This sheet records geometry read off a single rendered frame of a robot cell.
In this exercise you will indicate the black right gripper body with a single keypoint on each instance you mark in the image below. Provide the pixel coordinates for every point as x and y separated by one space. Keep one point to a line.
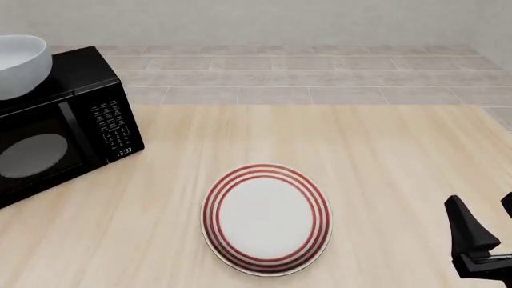
484 265

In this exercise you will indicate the black microwave oven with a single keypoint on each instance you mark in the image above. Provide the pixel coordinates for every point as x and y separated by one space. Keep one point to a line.
60 132

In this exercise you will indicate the white plate with red rings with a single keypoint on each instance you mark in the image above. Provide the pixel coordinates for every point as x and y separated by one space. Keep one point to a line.
266 220

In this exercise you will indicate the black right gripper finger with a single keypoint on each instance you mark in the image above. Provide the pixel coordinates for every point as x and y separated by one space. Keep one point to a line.
468 228
508 205

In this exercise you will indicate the white bowl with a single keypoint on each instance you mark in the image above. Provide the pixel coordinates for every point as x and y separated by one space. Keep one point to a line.
20 66

